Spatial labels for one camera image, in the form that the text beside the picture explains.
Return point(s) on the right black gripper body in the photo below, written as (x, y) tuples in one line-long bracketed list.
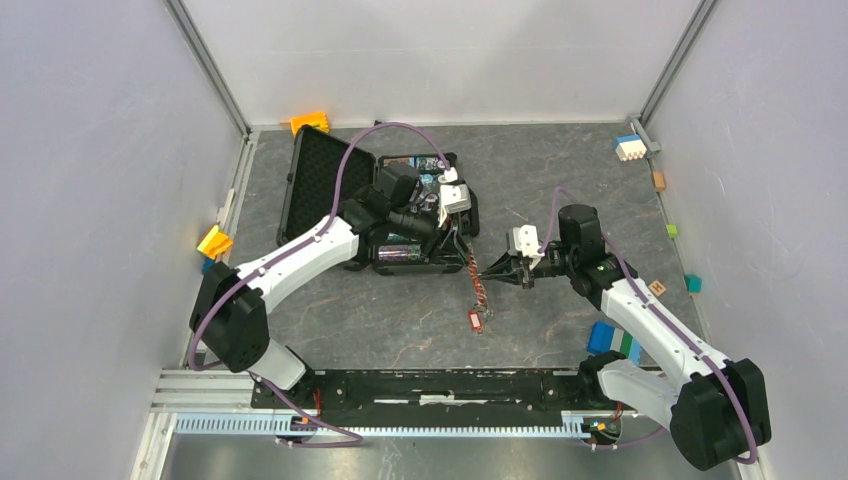
[(541, 270)]

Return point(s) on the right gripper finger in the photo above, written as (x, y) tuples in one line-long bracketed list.
[(508, 265), (512, 278)]

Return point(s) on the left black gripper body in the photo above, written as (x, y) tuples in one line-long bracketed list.
[(449, 232)]

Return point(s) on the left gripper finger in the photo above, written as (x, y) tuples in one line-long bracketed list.
[(446, 251), (463, 246)]

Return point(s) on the red keyring carabiner with rings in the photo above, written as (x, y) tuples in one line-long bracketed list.
[(482, 302)]

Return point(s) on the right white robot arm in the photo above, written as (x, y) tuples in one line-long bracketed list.
[(714, 408)]

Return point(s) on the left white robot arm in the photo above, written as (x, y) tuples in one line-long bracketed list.
[(231, 311)]

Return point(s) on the red key tag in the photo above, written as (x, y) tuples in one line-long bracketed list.
[(476, 321)]

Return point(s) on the blue green brick stack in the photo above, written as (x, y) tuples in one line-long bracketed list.
[(604, 337)]

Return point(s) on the black poker chip case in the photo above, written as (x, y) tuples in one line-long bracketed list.
[(311, 188)]

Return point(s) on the small wooden cube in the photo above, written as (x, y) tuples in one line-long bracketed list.
[(659, 182)]

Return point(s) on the blue white toy block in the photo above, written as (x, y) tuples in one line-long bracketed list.
[(630, 147)]

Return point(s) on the teal cube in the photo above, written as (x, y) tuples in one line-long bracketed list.
[(693, 283)]

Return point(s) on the yellow orange toy block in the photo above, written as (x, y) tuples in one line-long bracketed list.
[(214, 243)]

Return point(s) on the small blue block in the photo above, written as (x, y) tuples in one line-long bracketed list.
[(208, 263)]

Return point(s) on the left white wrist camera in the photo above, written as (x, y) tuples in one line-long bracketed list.
[(454, 199)]

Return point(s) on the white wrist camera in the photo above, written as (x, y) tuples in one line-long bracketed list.
[(523, 241), (454, 199)]

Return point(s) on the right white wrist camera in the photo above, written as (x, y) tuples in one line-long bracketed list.
[(523, 241)]

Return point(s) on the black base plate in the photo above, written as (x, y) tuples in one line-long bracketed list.
[(447, 398)]

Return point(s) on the white cable comb rail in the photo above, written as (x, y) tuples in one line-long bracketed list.
[(290, 425)]

